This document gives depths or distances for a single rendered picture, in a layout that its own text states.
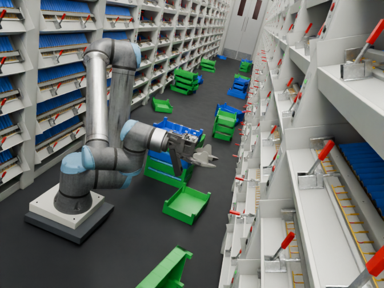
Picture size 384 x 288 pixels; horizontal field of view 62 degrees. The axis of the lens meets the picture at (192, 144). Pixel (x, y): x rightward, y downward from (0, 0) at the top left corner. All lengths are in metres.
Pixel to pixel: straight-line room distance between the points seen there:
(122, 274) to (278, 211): 0.94
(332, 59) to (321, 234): 0.38
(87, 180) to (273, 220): 1.04
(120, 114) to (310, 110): 1.05
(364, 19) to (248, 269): 0.65
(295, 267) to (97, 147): 0.83
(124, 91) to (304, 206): 1.20
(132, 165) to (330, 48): 0.83
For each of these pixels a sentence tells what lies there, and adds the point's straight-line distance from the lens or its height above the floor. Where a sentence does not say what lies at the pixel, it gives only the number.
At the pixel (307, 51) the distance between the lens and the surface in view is 0.96.
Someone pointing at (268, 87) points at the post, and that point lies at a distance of 2.14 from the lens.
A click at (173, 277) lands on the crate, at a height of 0.02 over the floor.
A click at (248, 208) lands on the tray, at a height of 0.53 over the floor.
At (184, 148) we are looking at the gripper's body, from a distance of 1.19.
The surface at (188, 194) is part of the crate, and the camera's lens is 2.20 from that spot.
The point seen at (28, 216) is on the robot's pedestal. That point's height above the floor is 0.06.
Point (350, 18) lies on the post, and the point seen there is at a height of 1.20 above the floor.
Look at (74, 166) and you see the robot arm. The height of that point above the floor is 0.37.
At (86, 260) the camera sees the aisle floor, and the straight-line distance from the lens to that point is 1.64.
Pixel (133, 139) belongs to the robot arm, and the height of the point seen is 0.66.
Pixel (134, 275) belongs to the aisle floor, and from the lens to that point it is 1.59.
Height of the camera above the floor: 1.15
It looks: 22 degrees down
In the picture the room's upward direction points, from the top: 14 degrees clockwise
